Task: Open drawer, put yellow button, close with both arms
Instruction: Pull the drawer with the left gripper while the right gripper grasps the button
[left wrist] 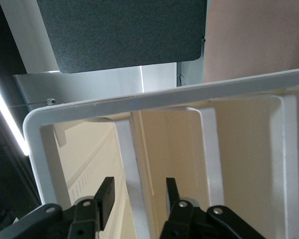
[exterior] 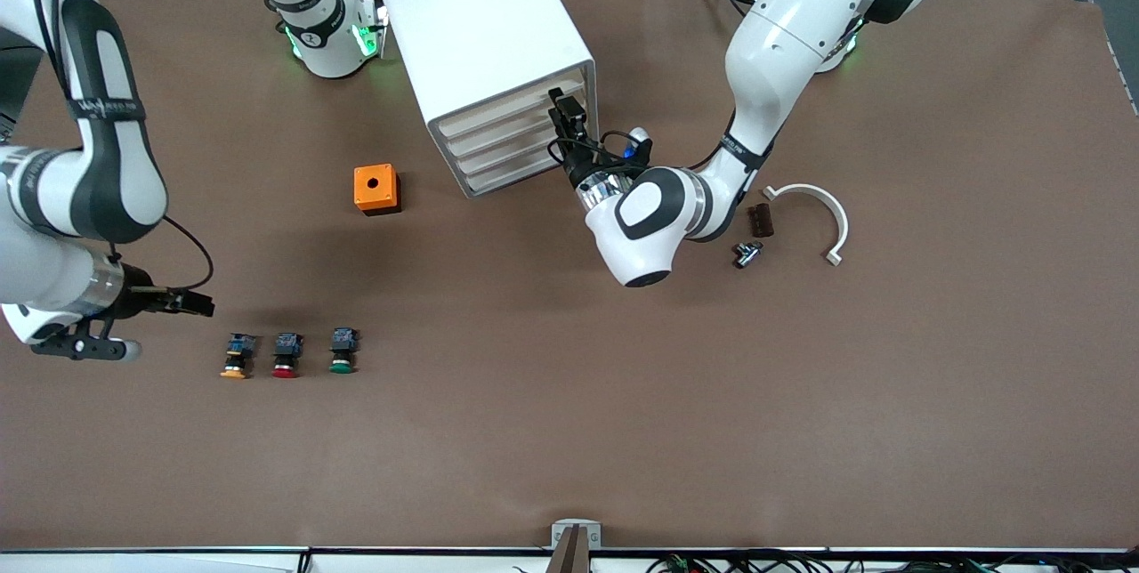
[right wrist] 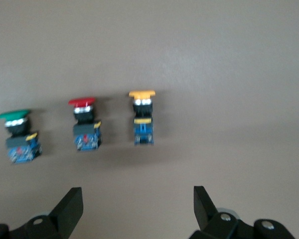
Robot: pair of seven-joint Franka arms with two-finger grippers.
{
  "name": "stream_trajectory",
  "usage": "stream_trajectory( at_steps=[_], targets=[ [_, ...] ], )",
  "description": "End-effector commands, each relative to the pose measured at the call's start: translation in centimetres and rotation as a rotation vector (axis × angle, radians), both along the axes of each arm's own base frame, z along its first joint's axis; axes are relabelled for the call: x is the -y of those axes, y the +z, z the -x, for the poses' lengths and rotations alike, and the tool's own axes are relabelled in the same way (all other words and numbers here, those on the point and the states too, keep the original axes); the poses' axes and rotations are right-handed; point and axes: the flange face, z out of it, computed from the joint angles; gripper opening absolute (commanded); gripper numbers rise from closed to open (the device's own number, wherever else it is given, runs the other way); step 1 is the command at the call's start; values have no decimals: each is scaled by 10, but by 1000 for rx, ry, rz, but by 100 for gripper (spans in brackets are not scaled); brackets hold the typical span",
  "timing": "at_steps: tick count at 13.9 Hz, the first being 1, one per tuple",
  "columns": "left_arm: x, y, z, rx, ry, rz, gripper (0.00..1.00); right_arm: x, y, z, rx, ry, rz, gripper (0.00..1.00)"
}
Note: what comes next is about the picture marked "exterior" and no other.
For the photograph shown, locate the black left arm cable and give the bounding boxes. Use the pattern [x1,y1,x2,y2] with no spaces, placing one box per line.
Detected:
[547,130,655,178]

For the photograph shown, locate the yellow push button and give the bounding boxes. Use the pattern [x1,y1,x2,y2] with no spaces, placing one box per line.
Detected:
[220,333,259,380]

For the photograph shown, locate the green push button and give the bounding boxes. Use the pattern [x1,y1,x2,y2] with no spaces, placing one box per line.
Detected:
[328,327,360,375]

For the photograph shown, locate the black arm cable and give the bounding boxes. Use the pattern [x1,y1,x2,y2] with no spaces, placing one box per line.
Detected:
[547,130,655,178]
[107,215,215,294]

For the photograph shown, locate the white curved plastic bracket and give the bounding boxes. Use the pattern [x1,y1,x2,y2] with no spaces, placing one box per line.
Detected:
[763,183,851,268]

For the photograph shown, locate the orange button enclosure box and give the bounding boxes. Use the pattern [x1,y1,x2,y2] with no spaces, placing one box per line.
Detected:
[353,164,402,217]

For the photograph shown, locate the red push button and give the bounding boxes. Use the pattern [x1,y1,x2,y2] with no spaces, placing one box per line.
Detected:
[271,332,305,380]

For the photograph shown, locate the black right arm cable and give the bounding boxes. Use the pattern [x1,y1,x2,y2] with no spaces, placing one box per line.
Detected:
[107,215,215,294]

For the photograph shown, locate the brown table mat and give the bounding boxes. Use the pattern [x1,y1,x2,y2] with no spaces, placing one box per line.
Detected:
[0,0,1139,553]

